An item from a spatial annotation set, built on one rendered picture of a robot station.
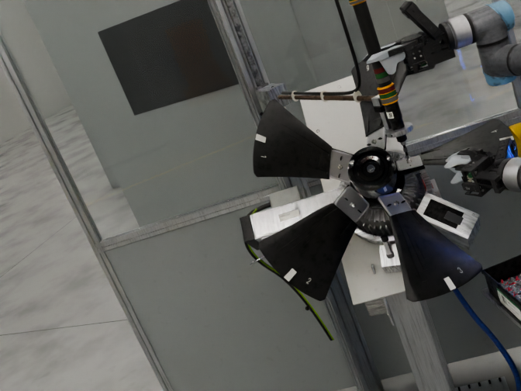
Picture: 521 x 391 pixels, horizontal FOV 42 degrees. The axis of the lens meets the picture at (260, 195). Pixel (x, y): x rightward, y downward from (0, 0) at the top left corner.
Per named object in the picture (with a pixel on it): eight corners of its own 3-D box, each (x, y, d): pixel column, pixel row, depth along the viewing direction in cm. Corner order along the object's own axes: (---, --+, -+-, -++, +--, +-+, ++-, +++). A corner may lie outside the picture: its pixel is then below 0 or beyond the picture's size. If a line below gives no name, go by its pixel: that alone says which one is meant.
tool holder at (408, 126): (376, 136, 176) (364, 102, 173) (396, 125, 179) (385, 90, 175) (398, 138, 168) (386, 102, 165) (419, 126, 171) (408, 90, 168)
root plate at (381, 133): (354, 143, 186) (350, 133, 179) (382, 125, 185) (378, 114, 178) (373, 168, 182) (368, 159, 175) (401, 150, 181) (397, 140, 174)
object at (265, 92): (260, 112, 230) (252, 89, 227) (277, 104, 232) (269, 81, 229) (275, 113, 220) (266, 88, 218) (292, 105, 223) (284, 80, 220)
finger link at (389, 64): (376, 81, 163) (411, 67, 164) (369, 58, 161) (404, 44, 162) (371, 81, 166) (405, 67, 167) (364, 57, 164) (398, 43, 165)
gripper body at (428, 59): (412, 75, 164) (459, 57, 164) (401, 41, 162) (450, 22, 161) (403, 70, 172) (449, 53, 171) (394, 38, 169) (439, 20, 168)
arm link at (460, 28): (467, 15, 161) (456, 13, 169) (449, 22, 161) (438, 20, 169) (475, 46, 163) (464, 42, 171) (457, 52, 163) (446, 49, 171)
